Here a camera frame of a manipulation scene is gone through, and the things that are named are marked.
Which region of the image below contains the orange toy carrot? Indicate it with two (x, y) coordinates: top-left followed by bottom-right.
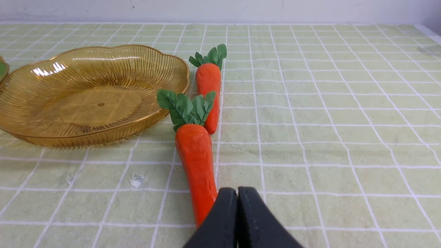
(188, 44), (227, 135)
(156, 89), (217, 228)

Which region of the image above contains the amber ribbed plastic plate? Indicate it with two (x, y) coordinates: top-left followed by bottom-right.
(0, 44), (189, 147)

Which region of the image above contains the green checked tablecloth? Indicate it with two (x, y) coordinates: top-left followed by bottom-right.
(1, 23), (441, 248)

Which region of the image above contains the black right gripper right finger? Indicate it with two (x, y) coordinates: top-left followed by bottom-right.
(237, 187), (302, 248)

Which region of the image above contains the green ribbed plastic plate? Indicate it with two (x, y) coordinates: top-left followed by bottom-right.
(0, 55), (10, 83)

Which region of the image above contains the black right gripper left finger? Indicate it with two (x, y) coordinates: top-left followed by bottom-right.
(183, 187), (238, 248)

